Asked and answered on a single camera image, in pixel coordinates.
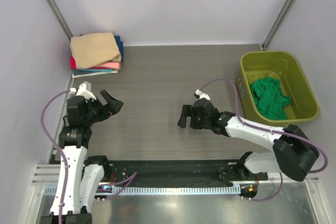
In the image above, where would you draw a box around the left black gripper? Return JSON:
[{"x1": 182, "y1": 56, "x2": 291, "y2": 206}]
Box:
[{"x1": 83, "y1": 90, "x2": 123, "y2": 126}]

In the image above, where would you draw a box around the beige t shirt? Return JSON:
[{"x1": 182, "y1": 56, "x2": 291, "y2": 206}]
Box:
[{"x1": 69, "y1": 32, "x2": 122, "y2": 69}]

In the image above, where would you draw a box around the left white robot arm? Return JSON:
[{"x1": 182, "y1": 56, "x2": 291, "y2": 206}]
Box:
[{"x1": 41, "y1": 82, "x2": 124, "y2": 223}]

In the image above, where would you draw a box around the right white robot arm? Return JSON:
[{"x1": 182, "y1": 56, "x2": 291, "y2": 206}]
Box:
[{"x1": 177, "y1": 98, "x2": 320, "y2": 182}]

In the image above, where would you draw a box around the salmon pink folded shirt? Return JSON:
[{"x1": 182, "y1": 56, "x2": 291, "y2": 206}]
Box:
[{"x1": 91, "y1": 61, "x2": 121, "y2": 69}]

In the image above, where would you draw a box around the teal folded shirt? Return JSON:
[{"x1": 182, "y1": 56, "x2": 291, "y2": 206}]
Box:
[{"x1": 72, "y1": 69, "x2": 114, "y2": 76}]

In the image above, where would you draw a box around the crimson folded shirt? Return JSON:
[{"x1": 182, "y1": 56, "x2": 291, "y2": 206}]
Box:
[{"x1": 69, "y1": 55, "x2": 77, "y2": 70}]

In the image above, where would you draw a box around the navy blue folded shirt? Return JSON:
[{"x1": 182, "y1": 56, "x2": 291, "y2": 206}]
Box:
[{"x1": 78, "y1": 34, "x2": 124, "y2": 62}]

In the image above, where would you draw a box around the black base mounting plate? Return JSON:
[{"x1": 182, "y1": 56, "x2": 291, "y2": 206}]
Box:
[{"x1": 103, "y1": 159, "x2": 268, "y2": 188}]

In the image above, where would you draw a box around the green t shirt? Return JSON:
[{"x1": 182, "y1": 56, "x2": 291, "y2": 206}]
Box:
[{"x1": 249, "y1": 77, "x2": 291, "y2": 121}]

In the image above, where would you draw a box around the olive green plastic bin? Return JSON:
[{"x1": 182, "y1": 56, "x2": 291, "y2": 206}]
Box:
[{"x1": 236, "y1": 51, "x2": 319, "y2": 127}]

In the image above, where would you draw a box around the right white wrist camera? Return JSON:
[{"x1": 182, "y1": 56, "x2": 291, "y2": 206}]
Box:
[{"x1": 194, "y1": 89, "x2": 211, "y2": 101}]

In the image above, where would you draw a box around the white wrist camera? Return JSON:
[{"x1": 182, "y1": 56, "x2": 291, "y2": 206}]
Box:
[
  {"x1": 70, "y1": 81, "x2": 97, "y2": 100},
  {"x1": 194, "y1": 89, "x2": 211, "y2": 101}
]

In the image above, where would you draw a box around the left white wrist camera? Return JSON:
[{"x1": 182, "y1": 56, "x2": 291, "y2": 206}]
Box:
[{"x1": 70, "y1": 81, "x2": 97, "y2": 100}]

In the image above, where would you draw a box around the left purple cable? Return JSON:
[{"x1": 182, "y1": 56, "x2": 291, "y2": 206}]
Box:
[{"x1": 40, "y1": 89, "x2": 79, "y2": 224}]

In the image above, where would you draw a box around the purple cable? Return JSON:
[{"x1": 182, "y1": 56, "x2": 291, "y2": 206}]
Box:
[
  {"x1": 40, "y1": 89, "x2": 79, "y2": 224},
  {"x1": 198, "y1": 78, "x2": 329, "y2": 202}
]

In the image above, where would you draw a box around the white slotted cable duct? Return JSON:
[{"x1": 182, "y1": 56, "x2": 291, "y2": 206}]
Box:
[{"x1": 44, "y1": 184, "x2": 241, "y2": 196}]

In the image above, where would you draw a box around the aluminium extrusion rail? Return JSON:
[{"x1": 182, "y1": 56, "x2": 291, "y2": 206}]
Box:
[{"x1": 31, "y1": 164, "x2": 60, "y2": 186}]

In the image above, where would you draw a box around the right aluminium frame post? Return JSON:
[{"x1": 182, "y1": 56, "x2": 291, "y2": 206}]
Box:
[{"x1": 260, "y1": 0, "x2": 295, "y2": 51}]

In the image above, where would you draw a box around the aluminium frame post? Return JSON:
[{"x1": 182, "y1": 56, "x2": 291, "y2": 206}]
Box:
[
  {"x1": 260, "y1": 0, "x2": 295, "y2": 51},
  {"x1": 45, "y1": 0, "x2": 73, "y2": 40}
]

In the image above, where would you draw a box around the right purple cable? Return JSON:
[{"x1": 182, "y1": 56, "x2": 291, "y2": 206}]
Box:
[{"x1": 198, "y1": 78, "x2": 329, "y2": 202}]

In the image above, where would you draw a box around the left aluminium frame post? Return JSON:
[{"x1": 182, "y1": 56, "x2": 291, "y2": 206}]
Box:
[{"x1": 45, "y1": 0, "x2": 73, "y2": 40}]

